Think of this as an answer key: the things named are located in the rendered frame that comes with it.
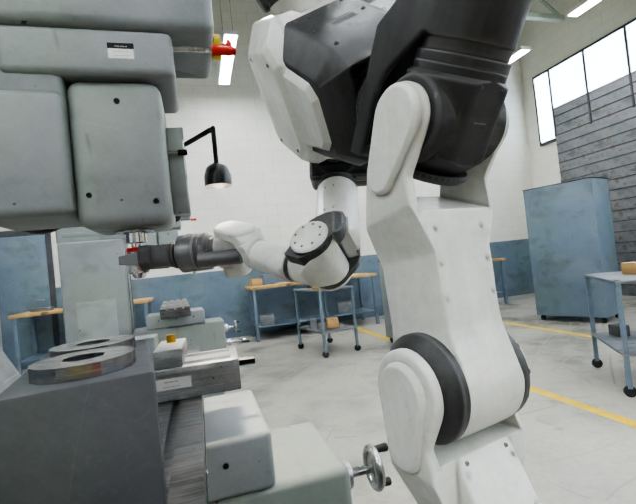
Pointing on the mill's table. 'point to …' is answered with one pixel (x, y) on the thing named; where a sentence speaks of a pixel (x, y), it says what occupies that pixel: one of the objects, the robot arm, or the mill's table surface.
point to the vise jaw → (170, 354)
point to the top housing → (193, 29)
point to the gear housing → (91, 56)
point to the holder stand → (81, 427)
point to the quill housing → (120, 157)
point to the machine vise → (200, 375)
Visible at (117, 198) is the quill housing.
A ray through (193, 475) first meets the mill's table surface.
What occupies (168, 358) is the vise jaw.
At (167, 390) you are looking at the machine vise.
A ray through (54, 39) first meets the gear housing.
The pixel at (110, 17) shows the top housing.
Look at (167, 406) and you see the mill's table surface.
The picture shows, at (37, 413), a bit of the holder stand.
